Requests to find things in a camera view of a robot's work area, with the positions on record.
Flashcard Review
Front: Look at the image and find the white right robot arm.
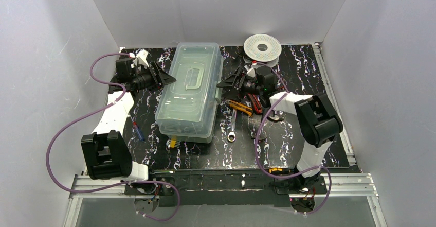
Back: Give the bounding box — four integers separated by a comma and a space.
217, 62, 343, 182

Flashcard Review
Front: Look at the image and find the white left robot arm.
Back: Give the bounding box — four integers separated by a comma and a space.
81, 57, 176, 181

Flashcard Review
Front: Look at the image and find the orange utility knife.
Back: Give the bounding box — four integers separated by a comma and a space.
226, 100, 254, 117

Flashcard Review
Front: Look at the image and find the red black utility knife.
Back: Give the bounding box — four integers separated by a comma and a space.
247, 94, 263, 115

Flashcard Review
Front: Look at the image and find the white filament spool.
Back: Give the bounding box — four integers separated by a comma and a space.
243, 34, 282, 67

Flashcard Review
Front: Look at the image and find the black marbled table mat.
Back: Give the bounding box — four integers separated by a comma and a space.
123, 45, 351, 170

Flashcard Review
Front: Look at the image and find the silver combination wrench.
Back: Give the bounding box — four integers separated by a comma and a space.
227, 109, 237, 143

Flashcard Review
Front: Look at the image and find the small yellow bit holder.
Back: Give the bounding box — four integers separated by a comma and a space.
168, 139, 180, 148

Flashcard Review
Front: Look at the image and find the yellow black screwdriver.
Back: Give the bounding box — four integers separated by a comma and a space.
268, 167, 292, 176

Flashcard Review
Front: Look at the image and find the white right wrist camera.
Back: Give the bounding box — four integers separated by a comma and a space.
244, 64, 256, 79

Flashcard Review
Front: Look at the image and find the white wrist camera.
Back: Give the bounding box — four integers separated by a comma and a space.
244, 64, 256, 79
131, 49, 149, 68

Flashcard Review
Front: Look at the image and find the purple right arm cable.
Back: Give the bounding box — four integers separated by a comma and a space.
253, 61, 333, 215

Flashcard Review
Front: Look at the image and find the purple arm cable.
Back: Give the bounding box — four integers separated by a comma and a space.
45, 53, 180, 223
253, 61, 333, 215

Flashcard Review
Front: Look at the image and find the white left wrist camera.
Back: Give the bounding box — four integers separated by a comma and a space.
131, 49, 149, 68

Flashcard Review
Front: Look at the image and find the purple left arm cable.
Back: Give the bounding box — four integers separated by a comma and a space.
45, 53, 180, 223

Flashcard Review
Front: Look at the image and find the green handled screwdriver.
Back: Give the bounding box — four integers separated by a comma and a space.
253, 115, 267, 141

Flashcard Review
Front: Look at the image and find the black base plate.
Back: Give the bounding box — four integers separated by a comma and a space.
125, 169, 328, 207

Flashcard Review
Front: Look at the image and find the aluminium frame rail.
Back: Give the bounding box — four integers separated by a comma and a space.
64, 173, 387, 226

